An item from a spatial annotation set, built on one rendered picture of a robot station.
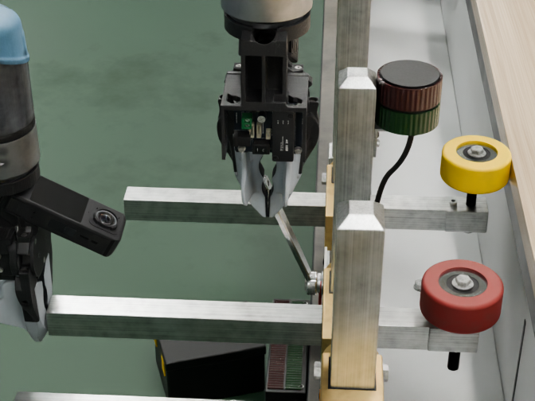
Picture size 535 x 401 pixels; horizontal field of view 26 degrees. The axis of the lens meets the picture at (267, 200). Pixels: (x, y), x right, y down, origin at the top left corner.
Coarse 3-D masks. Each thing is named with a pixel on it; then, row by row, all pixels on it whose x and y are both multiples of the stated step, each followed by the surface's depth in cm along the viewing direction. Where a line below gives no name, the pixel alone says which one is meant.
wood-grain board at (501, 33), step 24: (480, 0) 171; (504, 0) 171; (528, 0) 171; (480, 24) 165; (504, 24) 164; (528, 24) 164; (504, 48) 158; (528, 48) 158; (504, 72) 152; (528, 72) 152; (504, 96) 146; (528, 96) 146; (504, 120) 141; (528, 120) 141; (504, 144) 140; (528, 144) 137; (528, 168) 132; (528, 192) 128; (528, 216) 124; (528, 240) 121; (528, 264) 121
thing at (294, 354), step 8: (288, 352) 136; (296, 352) 136; (288, 360) 134; (296, 360) 134; (288, 368) 133; (296, 368) 133; (288, 376) 132; (296, 376) 132; (288, 384) 131; (296, 384) 131
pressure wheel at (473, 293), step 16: (432, 272) 115; (448, 272) 115; (464, 272) 115; (480, 272) 115; (432, 288) 113; (448, 288) 113; (464, 288) 113; (480, 288) 113; (496, 288) 113; (432, 304) 112; (448, 304) 111; (464, 304) 110; (480, 304) 110; (496, 304) 111; (432, 320) 113; (448, 320) 111; (464, 320) 111; (480, 320) 111; (496, 320) 113; (448, 368) 119
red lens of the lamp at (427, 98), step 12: (396, 60) 108; (384, 84) 104; (384, 96) 105; (396, 96) 104; (408, 96) 104; (420, 96) 104; (432, 96) 104; (396, 108) 105; (408, 108) 104; (420, 108) 104
